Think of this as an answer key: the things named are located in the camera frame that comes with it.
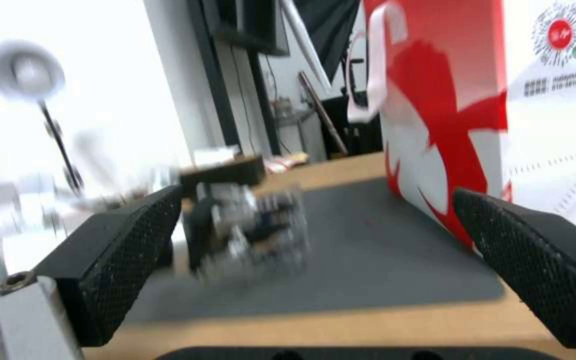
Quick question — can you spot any black photo softbox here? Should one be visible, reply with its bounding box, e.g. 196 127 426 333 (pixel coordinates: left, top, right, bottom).
292 0 365 82

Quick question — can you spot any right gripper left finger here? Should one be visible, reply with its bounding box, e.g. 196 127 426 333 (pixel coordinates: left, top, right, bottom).
0 184 185 360

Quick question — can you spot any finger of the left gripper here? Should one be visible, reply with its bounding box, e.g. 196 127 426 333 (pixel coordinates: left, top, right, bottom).
186 183 257 278

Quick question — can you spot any white round desk lamp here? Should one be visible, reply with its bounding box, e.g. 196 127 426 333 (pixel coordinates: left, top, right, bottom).
0 39 87 196

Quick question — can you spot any red and white snack packet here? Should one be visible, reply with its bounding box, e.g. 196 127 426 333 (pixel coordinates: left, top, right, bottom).
262 152 312 173

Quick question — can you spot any red and white takeout bag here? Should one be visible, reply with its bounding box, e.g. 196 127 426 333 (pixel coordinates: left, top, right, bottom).
346 0 576 260

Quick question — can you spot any black cabinet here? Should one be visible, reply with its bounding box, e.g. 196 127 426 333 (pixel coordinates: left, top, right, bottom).
317 95 385 159

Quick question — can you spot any dark grey table mat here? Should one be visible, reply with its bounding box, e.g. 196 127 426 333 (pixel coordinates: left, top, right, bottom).
132 179 507 323

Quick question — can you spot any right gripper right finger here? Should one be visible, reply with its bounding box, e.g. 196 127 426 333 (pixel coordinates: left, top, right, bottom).
452 186 576 360

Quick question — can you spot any clear plastic takeout container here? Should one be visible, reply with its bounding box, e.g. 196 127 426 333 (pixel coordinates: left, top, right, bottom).
245 183 314 275

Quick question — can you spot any brown wooden stick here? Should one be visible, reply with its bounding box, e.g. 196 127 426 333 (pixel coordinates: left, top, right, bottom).
297 71 349 155

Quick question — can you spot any black monitor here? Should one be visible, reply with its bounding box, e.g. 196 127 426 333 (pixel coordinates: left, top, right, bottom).
187 0 292 57

